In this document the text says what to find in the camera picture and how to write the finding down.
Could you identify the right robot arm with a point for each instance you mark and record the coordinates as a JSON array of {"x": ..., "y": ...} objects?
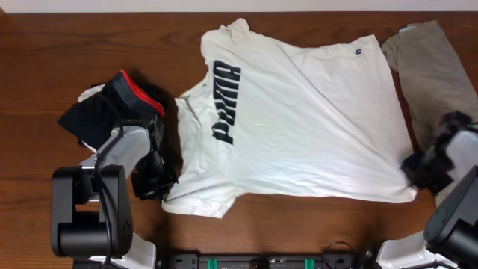
[{"x": 449, "y": 239}]

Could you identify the white printed t-shirt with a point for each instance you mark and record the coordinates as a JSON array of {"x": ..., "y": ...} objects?
[{"x": 271, "y": 118}]

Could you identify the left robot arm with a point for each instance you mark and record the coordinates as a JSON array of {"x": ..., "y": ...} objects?
[{"x": 91, "y": 212}]

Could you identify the black shorts red waistband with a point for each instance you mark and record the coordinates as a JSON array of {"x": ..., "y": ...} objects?
[{"x": 124, "y": 97}]

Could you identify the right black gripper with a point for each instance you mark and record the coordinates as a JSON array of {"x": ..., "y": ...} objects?
[{"x": 410, "y": 167}]

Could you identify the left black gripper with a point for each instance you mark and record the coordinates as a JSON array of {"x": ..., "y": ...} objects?
[{"x": 150, "y": 183}]

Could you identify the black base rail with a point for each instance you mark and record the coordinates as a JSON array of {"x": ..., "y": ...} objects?
[{"x": 330, "y": 260}]

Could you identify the grey khaki garment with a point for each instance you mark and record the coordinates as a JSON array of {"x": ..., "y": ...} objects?
[{"x": 432, "y": 78}]

